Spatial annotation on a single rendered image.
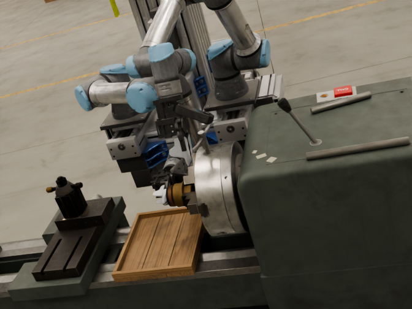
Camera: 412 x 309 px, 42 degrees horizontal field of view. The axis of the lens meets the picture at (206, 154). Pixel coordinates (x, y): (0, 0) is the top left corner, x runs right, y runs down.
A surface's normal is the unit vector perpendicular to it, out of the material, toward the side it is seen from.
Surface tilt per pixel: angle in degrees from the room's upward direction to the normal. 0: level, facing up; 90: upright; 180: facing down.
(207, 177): 42
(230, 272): 90
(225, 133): 90
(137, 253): 0
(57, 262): 0
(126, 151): 90
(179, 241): 0
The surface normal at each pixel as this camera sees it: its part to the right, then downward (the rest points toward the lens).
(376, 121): -0.26, -0.84
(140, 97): -0.58, 0.52
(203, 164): -0.30, -0.56
